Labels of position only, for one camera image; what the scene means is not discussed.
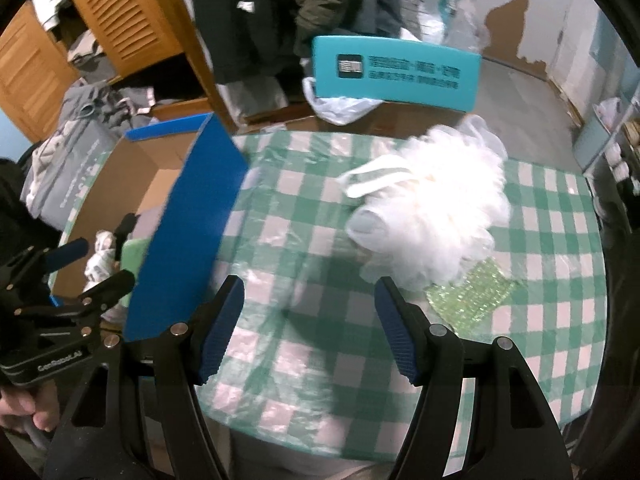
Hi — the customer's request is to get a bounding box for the grey plastic bag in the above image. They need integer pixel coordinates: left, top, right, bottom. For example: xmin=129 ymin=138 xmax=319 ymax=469
xmin=84 ymin=231 xmax=116 ymax=290

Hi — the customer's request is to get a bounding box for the light green cloth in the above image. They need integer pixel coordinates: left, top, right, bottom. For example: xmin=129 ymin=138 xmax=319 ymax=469
xmin=120 ymin=237 xmax=151 ymax=281

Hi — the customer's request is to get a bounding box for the black sock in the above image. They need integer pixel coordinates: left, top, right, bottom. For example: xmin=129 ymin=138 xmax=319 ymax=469
xmin=113 ymin=212 xmax=140 ymax=262

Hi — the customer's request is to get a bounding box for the grey knitted cloth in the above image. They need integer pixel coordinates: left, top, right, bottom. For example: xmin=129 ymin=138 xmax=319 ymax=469
xmin=131 ymin=206 xmax=164 ymax=240

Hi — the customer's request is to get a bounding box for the person left hand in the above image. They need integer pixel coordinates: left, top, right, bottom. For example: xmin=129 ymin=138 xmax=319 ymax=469
xmin=0 ymin=380 xmax=61 ymax=432

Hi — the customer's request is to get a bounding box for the grey tote bag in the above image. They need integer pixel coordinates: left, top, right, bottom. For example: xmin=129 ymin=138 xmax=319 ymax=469
xmin=21 ymin=119 xmax=122 ymax=231

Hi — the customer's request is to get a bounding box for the green bubble wrap piece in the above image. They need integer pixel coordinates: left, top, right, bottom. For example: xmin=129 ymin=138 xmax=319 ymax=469
xmin=426 ymin=258 xmax=518 ymax=337

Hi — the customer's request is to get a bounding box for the blue cardboard box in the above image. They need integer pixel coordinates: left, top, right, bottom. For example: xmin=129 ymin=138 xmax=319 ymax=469
xmin=61 ymin=114 xmax=248 ymax=341

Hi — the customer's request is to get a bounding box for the green checked tablecloth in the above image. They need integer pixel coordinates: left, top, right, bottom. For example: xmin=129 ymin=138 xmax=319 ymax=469
xmin=198 ymin=131 xmax=606 ymax=462

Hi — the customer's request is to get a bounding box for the white mesh bath sponge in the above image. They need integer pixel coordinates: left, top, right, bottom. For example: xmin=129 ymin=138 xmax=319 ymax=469
xmin=337 ymin=115 xmax=511 ymax=292

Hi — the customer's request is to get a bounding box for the wooden louvered wardrobe door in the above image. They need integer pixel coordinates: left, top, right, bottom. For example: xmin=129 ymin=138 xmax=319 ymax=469
xmin=73 ymin=0 xmax=183 ymax=77

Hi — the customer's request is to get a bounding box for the shoe rack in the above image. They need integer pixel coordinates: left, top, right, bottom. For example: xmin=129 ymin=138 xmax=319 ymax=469
xmin=592 ymin=113 xmax=639 ymax=233

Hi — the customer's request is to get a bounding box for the black hanging jacket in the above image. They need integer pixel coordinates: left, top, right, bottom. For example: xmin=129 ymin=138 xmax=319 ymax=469
xmin=193 ymin=0 xmax=299 ymax=84

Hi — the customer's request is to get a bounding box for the light blue trash bin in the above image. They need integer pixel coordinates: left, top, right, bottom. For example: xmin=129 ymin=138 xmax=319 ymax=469
xmin=573 ymin=107 xmax=611 ymax=171

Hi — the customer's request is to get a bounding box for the white plastic bag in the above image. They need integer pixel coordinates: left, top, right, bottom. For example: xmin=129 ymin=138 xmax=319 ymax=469
xmin=302 ymin=77 xmax=383 ymax=126

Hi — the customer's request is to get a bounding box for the teal shoe box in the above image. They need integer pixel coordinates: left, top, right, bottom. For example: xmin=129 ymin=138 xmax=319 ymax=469
xmin=311 ymin=36 xmax=482 ymax=113

